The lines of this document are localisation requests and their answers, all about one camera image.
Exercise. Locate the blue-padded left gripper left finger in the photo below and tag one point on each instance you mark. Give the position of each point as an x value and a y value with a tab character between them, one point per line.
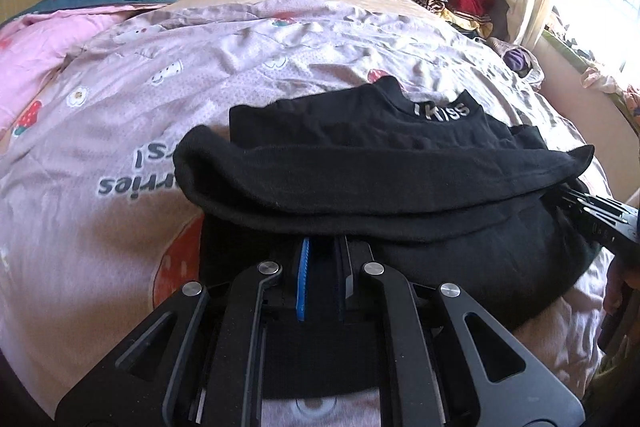
192	360

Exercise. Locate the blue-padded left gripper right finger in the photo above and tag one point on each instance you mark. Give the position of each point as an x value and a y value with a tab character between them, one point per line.
444	360

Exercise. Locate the black sweater orange cuffs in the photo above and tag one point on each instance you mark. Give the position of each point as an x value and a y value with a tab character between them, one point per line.
440	193

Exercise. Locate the right hand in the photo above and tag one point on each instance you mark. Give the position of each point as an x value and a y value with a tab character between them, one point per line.
619	275

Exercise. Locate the patterned cloth on windowsill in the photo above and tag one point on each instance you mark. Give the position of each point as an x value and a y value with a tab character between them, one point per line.
621	90

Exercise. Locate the purple cloth bundle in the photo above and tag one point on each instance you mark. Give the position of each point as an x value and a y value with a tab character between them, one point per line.
518	60

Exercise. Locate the pink quilt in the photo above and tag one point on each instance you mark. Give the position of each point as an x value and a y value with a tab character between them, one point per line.
34	45

